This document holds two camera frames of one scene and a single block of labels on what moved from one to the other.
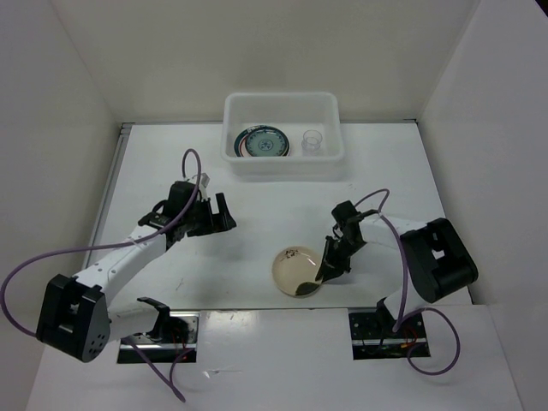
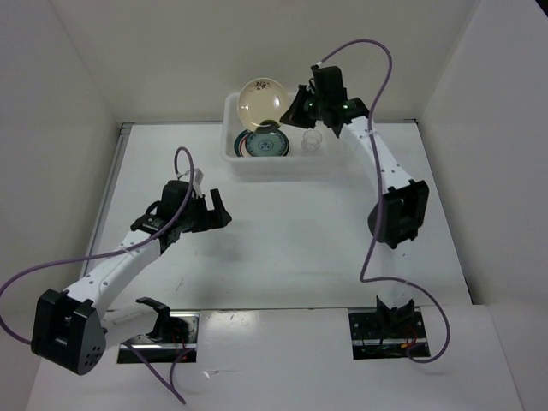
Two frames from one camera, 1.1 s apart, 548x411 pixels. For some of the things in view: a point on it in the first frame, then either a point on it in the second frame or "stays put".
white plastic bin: [294, 112] stays put
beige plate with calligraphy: [294, 265] → [261, 99]
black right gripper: [331, 265] → [293, 116]
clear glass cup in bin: [311, 142] stays put
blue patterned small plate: [265, 142] stays put
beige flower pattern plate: [243, 148] stays put
